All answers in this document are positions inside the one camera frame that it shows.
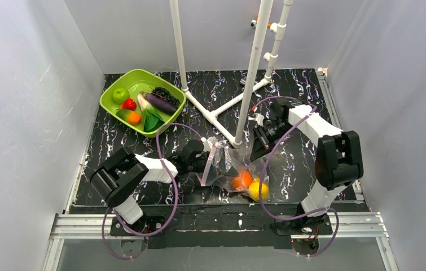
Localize purple cable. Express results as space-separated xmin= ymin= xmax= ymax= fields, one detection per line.
xmin=252 ymin=96 xmax=341 ymax=257
xmin=101 ymin=123 xmax=204 ymax=260

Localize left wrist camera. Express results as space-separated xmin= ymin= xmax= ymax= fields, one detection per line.
xmin=201 ymin=137 xmax=218 ymax=152

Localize clear zip top bag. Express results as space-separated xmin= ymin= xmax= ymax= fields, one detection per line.
xmin=196 ymin=137 xmax=271 ymax=202

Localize fake purple eggplant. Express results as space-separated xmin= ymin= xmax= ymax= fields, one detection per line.
xmin=140 ymin=91 xmax=178 ymax=115

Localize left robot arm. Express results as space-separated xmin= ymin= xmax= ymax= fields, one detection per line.
xmin=89 ymin=138 xmax=240 ymax=225

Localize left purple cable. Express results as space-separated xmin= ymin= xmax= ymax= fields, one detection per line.
xmin=101 ymin=123 xmax=204 ymax=260

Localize fake bok choy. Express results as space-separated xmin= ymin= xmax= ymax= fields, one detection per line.
xmin=137 ymin=94 xmax=164 ymax=132

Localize fake yellow pear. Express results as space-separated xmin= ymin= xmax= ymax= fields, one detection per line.
xmin=247 ymin=178 xmax=270 ymax=202

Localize green plastic tray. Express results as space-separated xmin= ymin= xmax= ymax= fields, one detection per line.
xmin=100 ymin=69 xmax=186 ymax=138

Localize fake green apple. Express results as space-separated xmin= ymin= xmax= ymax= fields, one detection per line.
xmin=112 ymin=88 xmax=130 ymax=105

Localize fake orange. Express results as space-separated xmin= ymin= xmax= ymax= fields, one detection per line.
xmin=231 ymin=169 xmax=253 ymax=191

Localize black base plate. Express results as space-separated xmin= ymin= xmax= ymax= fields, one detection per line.
xmin=109 ymin=202 xmax=348 ymax=250

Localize fake dark grapes bunch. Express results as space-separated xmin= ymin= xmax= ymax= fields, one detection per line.
xmin=151 ymin=87 xmax=180 ymax=107

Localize fake red tomato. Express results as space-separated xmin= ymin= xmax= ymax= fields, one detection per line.
xmin=120 ymin=98 xmax=137 ymax=111

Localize white PVC pipe frame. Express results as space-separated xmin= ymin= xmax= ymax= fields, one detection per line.
xmin=169 ymin=0 xmax=294 ymax=148

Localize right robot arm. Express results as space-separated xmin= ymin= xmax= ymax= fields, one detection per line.
xmin=249 ymin=96 xmax=364 ymax=218

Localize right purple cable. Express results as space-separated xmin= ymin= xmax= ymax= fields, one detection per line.
xmin=252 ymin=96 xmax=341 ymax=257

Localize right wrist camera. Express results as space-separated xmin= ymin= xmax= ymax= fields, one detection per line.
xmin=248 ymin=106 xmax=265 ymax=126

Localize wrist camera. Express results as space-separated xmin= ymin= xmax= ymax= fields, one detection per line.
xmin=248 ymin=106 xmax=265 ymax=126
xmin=201 ymin=137 xmax=218 ymax=152

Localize fake mango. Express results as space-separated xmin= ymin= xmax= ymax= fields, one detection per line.
xmin=116 ymin=109 xmax=142 ymax=125

